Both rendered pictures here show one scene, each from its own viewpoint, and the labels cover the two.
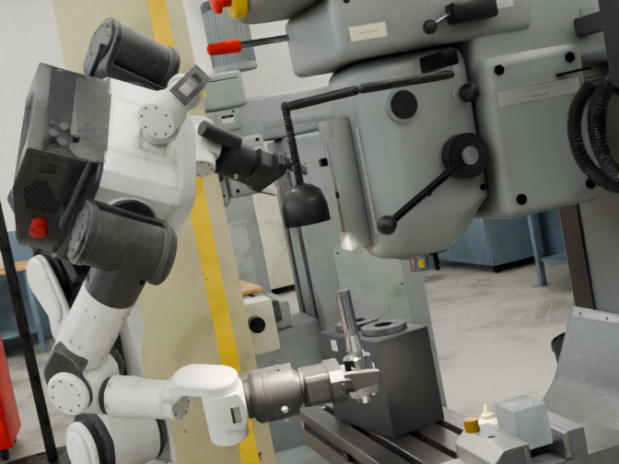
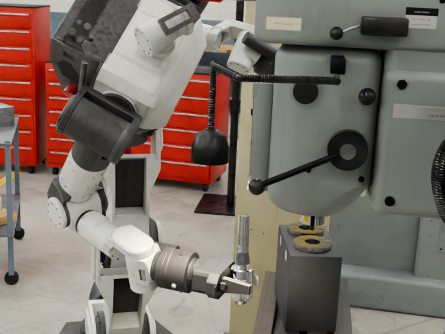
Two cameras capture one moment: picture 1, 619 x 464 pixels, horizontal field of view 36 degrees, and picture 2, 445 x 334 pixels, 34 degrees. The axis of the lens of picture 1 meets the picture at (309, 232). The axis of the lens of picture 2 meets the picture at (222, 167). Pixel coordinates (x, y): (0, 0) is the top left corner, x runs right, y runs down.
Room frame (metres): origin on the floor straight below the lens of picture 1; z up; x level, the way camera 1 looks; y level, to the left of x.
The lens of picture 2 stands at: (0.26, -0.59, 1.73)
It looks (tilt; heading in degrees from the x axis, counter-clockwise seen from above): 14 degrees down; 25
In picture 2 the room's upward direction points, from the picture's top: 3 degrees clockwise
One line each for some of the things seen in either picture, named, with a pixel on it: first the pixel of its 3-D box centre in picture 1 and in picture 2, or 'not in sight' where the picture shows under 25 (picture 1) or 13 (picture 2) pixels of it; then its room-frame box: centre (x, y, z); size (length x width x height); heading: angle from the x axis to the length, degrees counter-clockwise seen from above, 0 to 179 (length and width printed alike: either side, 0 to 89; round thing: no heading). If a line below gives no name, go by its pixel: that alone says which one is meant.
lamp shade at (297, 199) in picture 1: (304, 203); (210, 144); (1.46, 0.00, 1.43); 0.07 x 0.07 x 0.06
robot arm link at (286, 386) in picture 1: (306, 388); (200, 275); (1.55, 0.05, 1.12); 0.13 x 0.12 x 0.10; 5
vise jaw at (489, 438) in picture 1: (491, 450); not in sight; (1.32, -0.20, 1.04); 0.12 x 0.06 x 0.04; 15
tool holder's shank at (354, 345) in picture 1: (349, 323); (242, 241); (1.56, -0.04, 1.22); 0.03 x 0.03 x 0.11
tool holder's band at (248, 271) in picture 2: (356, 358); (242, 269); (1.56, -0.04, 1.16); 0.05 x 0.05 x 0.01
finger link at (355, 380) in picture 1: (362, 379); (235, 287); (1.52, -0.04, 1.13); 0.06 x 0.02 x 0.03; 95
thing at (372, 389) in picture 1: (360, 377); (241, 283); (1.55, -0.04, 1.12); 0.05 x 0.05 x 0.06
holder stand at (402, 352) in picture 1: (379, 371); (306, 273); (1.85, -0.08, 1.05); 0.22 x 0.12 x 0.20; 28
